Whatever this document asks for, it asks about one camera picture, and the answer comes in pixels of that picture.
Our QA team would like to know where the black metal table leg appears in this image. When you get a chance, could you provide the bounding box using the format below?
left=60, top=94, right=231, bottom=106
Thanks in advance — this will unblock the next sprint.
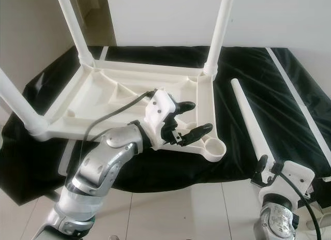
left=47, top=191, right=63, bottom=202

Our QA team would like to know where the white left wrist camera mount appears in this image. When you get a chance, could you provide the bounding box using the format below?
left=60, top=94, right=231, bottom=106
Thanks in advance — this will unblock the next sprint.
left=145, top=89, right=177, bottom=151

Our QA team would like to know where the white plastic children table top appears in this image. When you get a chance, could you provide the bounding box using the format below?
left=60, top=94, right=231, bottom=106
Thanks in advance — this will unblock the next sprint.
left=31, top=60, right=228, bottom=163

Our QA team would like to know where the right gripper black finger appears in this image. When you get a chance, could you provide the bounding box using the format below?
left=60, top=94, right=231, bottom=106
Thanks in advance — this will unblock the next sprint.
left=252, top=154, right=269, bottom=185

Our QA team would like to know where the black plastic table cover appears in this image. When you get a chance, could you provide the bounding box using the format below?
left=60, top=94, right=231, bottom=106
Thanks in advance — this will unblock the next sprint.
left=0, top=45, right=331, bottom=205

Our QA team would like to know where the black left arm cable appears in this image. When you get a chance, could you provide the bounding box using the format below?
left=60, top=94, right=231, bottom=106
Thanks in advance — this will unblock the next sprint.
left=80, top=89, right=156, bottom=169

